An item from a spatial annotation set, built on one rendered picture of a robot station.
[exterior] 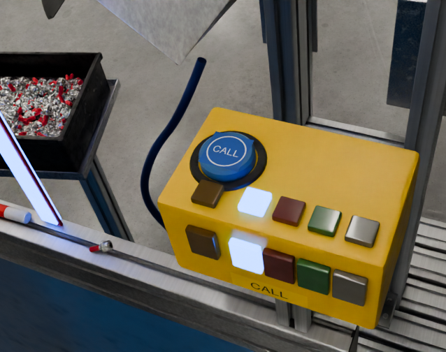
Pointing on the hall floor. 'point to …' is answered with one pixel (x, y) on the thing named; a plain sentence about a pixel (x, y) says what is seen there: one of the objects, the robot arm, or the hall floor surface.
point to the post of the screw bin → (105, 202)
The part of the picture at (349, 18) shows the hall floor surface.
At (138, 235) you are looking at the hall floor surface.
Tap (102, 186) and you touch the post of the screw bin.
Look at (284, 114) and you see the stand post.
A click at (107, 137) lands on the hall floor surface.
